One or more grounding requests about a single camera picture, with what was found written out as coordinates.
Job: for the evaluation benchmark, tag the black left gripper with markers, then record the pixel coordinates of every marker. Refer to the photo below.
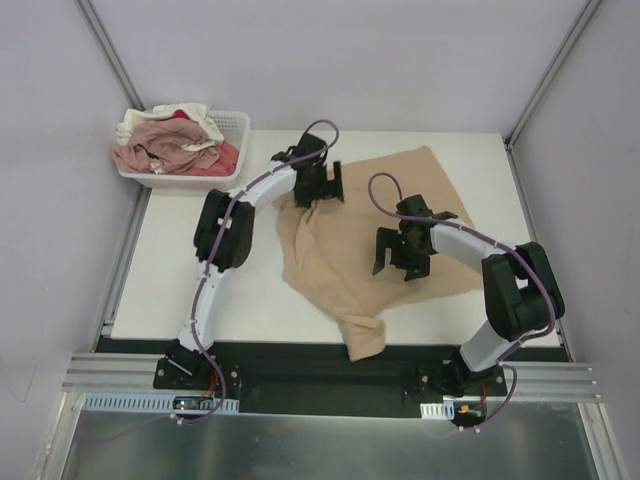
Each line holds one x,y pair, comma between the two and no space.
323,186

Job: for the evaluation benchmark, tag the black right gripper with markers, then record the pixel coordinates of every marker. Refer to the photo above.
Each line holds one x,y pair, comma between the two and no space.
400,250

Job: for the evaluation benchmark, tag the beige t shirt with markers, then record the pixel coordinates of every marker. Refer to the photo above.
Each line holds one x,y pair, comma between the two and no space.
329,248

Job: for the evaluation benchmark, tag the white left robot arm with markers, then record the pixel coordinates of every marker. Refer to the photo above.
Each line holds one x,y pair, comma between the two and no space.
224,233

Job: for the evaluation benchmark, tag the white plastic laundry basket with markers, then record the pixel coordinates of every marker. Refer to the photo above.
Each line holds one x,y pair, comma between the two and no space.
190,183

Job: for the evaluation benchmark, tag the white t shirt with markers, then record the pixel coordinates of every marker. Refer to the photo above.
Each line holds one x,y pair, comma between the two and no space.
197,113

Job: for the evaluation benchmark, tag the dusty pink t shirt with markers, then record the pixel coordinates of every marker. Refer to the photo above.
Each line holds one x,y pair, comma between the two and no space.
170,147

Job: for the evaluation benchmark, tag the left aluminium table rail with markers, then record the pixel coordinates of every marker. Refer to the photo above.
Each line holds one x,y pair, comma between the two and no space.
117,279

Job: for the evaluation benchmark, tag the aluminium front rail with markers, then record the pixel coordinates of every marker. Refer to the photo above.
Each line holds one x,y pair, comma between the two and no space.
124,372

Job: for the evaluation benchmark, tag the left aluminium corner post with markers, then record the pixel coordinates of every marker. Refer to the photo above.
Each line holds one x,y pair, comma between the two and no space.
99,32

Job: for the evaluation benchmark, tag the aluminium corner post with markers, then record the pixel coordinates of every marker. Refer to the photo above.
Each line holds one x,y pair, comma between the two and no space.
99,32
578,27

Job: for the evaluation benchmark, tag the right aluminium corner post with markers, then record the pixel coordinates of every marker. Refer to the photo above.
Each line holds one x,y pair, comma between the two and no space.
578,27

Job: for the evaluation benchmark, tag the left white cable duct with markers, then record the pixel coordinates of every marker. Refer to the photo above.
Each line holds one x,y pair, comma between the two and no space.
157,404

